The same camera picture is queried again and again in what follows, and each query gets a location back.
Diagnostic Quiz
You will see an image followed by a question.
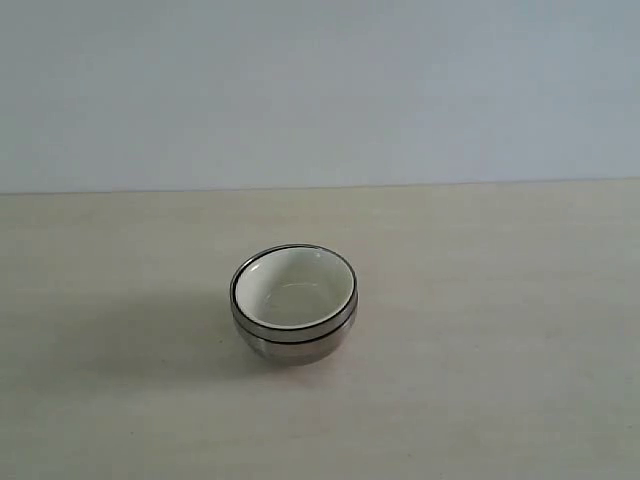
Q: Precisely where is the ribbed steel bowl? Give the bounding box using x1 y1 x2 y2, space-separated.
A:
229 243 360 344

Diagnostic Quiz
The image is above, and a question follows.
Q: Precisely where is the smooth steel bowl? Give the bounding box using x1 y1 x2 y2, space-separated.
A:
234 316 356 366

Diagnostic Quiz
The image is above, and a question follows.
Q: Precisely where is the white ceramic bowl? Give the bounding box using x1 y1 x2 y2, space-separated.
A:
232 245 357 329

